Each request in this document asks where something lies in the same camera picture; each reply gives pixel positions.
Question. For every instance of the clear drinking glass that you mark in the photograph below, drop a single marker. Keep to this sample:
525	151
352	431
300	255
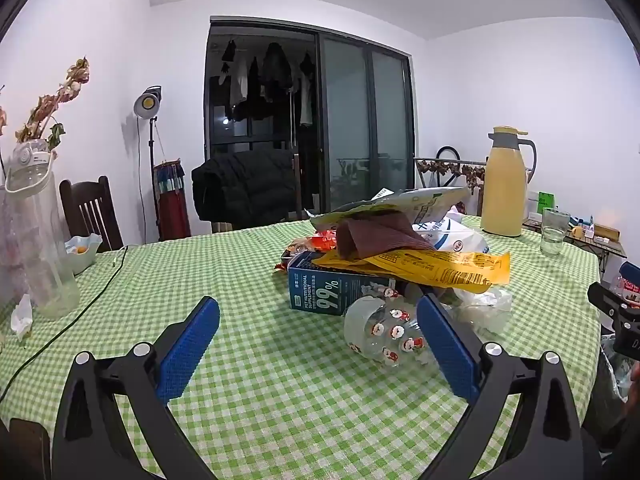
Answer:
554	235

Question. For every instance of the grey plastic bag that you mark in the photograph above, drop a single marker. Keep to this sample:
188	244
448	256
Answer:
612	370

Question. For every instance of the printed glass cup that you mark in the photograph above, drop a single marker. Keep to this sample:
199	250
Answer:
385	332

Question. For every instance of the white wavy bowl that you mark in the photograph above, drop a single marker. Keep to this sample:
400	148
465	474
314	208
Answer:
85	259

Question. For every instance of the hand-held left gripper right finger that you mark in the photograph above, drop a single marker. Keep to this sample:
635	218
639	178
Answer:
447	350

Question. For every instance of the blue cardboard carton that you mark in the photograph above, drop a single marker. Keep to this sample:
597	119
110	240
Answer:
320	292

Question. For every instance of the crumpled white tissue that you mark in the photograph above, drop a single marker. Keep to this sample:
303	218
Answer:
22	315

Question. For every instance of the black puffer jacket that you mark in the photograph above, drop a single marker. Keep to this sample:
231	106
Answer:
240	185

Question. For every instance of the orange fruit piece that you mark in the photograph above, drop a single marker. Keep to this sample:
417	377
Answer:
80	249

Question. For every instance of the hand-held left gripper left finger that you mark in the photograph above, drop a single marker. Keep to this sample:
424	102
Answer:
187	345

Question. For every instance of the red cloth with striped band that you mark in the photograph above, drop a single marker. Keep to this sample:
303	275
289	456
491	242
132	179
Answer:
172	210

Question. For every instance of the red snack wrapper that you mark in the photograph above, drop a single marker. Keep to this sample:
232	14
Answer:
320	242

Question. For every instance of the dried flowers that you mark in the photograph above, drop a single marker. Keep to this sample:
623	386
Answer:
75	77

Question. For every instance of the white blue plastic bag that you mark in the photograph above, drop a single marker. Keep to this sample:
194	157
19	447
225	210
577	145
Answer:
460	240

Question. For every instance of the green paper box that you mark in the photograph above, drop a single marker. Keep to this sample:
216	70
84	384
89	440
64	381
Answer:
546	202

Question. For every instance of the yellow mug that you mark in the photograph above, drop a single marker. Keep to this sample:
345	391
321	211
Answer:
578	231

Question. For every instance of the row of hanging clothes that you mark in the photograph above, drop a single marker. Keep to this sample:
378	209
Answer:
275	70

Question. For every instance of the studio light on stand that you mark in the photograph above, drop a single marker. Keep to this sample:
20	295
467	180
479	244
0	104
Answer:
146	102

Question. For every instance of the crumpled clear plastic wrap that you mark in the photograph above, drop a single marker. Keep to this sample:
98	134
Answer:
480	305

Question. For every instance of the plastic bottle with red label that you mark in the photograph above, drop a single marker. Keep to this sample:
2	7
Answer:
631	282

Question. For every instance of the sliding glass door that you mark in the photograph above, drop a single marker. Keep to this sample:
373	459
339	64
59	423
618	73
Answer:
350	125

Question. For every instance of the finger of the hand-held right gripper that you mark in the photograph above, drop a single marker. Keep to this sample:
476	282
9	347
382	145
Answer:
602	297

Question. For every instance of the yellow thermos jug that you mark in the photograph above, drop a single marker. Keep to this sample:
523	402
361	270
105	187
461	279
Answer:
502	190

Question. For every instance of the yellow snack wrapper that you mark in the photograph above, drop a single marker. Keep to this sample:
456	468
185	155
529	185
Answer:
450	267

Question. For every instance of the wooden box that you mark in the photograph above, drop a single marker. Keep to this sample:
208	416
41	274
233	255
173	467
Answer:
606	232

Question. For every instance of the green checkered tablecloth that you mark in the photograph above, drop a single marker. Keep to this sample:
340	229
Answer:
280	385

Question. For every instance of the brown ribbed cloth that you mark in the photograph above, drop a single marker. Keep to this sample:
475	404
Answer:
380	235

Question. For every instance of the folding slat table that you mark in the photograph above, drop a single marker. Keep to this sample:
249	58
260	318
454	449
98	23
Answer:
600	247

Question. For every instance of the green white foil bag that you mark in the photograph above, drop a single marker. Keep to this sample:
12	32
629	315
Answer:
400	205

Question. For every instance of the dark wooden chair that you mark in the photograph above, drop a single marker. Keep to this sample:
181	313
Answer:
95	210
297	185

